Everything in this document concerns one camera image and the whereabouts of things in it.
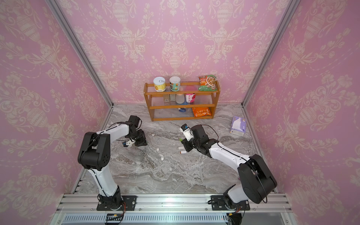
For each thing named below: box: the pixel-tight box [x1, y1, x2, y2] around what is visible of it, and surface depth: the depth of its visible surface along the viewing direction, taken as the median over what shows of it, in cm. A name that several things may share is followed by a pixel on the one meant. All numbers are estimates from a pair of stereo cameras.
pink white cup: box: [185, 93, 196, 104], surface depth 99 cm
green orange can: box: [169, 75, 181, 92], surface depth 88 cm
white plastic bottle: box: [175, 93, 185, 105], surface depth 102 cm
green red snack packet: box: [197, 74, 218, 92], surface depth 91 cm
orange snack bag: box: [192, 106, 212, 118], surface depth 112 cm
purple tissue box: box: [229, 115, 248, 137], surface depth 102 cm
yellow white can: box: [153, 76, 167, 93], surface depth 89 cm
